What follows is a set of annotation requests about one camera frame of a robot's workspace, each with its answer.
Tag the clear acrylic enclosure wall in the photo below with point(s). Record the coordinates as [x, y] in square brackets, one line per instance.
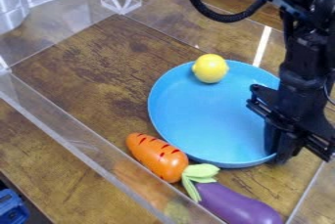
[78, 66]

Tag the blue round plastic tray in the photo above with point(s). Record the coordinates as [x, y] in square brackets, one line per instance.
[204, 119]

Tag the yellow toy lemon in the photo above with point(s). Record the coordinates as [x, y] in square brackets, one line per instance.
[210, 68]

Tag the purple toy eggplant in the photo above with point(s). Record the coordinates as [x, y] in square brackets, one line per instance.
[234, 207]

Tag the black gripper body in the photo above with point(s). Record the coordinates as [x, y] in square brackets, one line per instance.
[294, 108]

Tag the orange toy carrot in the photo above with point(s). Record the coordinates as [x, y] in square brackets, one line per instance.
[169, 163]

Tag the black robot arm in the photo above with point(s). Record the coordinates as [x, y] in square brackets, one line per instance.
[309, 20]

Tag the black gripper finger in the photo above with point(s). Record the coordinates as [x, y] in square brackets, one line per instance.
[273, 137]
[289, 146]

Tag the blue plastic object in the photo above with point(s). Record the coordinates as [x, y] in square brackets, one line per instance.
[14, 211]

